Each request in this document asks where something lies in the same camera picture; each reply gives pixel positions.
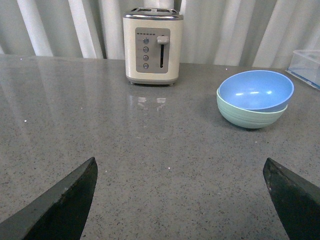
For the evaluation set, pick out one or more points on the blue bowl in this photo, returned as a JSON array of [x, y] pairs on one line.
[[257, 90]]

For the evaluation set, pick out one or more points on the clear plastic food container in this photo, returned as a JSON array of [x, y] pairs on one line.
[[305, 65]]

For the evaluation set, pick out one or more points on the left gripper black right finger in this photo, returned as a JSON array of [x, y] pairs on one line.
[[296, 201]]

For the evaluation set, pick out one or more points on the white curtain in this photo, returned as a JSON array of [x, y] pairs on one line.
[[248, 33]]

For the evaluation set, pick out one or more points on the cream toaster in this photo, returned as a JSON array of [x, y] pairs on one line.
[[152, 45]]

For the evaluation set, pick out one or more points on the green bowl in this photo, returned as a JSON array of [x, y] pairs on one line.
[[246, 118]]

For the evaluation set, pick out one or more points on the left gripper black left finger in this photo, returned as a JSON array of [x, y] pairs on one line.
[[58, 214]]

